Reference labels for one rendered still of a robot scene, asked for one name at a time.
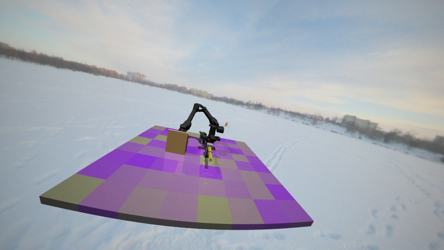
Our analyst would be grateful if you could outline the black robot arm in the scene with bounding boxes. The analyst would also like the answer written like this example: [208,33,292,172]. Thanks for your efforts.
[178,103,224,142]

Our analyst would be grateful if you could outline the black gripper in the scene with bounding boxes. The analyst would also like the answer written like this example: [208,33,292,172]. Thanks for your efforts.
[201,131,220,143]

